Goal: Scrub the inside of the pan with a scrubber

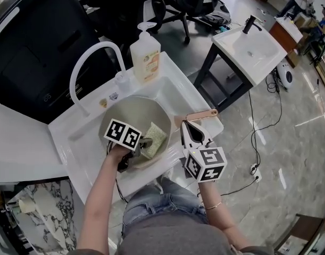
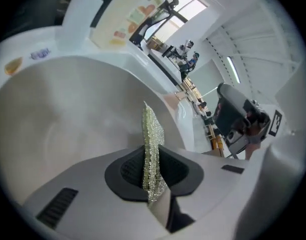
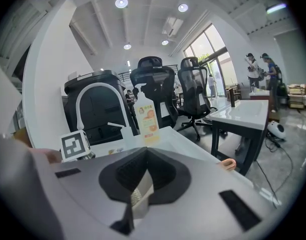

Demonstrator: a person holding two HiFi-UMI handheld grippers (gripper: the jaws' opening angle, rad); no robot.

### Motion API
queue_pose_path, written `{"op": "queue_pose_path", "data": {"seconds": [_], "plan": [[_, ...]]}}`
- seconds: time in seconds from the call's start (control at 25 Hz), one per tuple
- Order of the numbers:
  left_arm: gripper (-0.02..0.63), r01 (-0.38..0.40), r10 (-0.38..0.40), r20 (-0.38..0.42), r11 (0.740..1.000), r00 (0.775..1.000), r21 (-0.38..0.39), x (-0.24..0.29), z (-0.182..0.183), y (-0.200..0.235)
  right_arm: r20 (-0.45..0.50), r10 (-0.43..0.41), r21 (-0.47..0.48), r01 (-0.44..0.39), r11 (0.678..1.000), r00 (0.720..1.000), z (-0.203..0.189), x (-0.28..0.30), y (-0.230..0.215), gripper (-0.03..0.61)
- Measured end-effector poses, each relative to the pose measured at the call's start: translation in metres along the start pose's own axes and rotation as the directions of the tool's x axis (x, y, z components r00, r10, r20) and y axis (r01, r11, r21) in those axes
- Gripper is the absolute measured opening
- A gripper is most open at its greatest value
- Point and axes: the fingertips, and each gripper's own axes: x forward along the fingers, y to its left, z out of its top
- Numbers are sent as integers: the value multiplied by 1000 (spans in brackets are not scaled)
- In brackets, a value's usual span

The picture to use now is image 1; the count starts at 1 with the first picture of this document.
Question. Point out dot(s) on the person's blue jeans legs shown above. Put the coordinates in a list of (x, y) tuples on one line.
[(157, 208)]

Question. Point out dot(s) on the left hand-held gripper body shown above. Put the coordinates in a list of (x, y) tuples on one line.
[(122, 134)]

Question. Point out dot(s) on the small grey sticker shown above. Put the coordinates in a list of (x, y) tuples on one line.
[(113, 95)]

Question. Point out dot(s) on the white gooseneck faucet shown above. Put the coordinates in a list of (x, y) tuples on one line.
[(105, 44)]

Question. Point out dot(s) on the person's right forearm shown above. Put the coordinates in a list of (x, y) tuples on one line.
[(218, 216)]

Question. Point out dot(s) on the person's grey shirt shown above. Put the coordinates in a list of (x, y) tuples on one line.
[(173, 238)]

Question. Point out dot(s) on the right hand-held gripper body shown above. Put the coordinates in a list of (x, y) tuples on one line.
[(204, 163)]

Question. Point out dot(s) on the person's left forearm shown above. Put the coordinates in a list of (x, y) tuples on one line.
[(98, 200)]

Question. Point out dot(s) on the black basin faucet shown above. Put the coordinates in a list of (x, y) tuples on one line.
[(248, 25)]

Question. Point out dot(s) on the yellow-green sponge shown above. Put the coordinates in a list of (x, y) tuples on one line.
[(155, 138)]

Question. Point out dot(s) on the wooden cabinet white top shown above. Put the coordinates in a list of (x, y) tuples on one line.
[(284, 33)]

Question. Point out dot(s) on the dark wooden stand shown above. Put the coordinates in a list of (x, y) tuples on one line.
[(308, 227)]

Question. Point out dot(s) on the orange label soap pump bottle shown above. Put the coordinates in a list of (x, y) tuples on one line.
[(146, 60)]

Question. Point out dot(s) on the white round floor heater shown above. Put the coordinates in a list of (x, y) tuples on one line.
[(284, 74)]

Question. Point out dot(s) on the white marble pattern slab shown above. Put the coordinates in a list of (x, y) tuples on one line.
[(53, 222)]

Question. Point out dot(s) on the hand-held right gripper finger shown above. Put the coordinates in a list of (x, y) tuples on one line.
[(186, 137), (202, 137)]

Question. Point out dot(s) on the white power strip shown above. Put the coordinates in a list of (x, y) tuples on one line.
[(256, 173)]

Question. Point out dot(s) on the white desk black legs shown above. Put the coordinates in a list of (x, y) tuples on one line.
[(266, 60)]

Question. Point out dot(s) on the small gold sticker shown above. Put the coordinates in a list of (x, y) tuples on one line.
[(103, 103)]

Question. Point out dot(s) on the large black plastic cabinet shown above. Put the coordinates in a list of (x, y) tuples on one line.
[(32, 57)]

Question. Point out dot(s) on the white ceramic sink basin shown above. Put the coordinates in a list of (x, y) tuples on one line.
[(173, 89)]

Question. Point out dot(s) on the stack of beige boxes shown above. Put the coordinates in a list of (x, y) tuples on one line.
[(324, 70)]

